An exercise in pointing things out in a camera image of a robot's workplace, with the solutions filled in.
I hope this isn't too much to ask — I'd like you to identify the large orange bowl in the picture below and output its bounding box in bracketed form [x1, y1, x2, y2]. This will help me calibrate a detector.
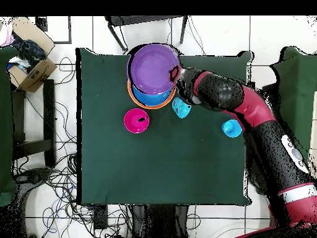
[127, 79, 178, 110]

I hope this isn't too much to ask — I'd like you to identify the small light blue bowl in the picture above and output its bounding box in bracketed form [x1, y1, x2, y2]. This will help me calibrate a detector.
[171, 96, 193, 120]

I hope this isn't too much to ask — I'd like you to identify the black bench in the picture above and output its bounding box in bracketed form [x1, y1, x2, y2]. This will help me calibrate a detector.
[11, 79, 56, 169]

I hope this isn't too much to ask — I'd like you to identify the black metal stand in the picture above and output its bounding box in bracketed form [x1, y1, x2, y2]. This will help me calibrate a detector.
[105, 15, 189, 53]

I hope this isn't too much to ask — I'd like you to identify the large blue bowl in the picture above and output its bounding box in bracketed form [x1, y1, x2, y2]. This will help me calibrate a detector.
[131, 85, 174, 107]

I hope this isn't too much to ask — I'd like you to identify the pink bowl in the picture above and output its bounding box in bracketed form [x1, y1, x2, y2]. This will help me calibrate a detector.
[123, 108, 150, 134]

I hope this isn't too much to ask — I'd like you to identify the blue cup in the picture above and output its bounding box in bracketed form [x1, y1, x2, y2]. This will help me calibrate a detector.
[221, 118, 243, 139]

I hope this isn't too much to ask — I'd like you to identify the purple bowl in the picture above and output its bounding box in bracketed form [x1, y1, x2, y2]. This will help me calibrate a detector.
[128, 43, 182, 95]

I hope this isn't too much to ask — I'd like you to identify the beige board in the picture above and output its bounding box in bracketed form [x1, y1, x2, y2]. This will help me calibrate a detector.
[309, 104, 317, 164]

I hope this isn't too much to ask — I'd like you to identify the cardboard box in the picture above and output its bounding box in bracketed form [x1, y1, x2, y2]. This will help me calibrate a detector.
[7, 17, 58, 93]

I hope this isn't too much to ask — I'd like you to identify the dark green tablecloth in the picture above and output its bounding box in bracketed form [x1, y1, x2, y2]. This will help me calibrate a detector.
[75, 46, 253, 206]

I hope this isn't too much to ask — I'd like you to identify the green cloth covered table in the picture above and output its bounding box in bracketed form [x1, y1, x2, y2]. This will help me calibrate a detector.
[0, 45, 18, 206]
[269, 46, 317, 164]

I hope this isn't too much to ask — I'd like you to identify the tangle of floor cables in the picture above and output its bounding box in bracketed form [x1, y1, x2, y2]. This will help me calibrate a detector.
[14, 56, 95, 234]

